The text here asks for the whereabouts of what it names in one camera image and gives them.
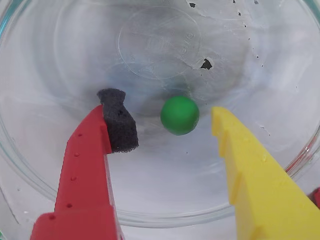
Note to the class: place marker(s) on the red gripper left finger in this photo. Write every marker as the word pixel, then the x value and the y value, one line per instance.
pixel 82 175

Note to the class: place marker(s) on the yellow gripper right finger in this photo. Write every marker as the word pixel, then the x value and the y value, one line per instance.
pixel 262 190

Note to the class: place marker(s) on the green candy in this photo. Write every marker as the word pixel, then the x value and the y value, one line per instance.
pixel 180 115

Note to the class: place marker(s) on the clear glass dish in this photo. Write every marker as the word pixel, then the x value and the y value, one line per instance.
pixel 62 75

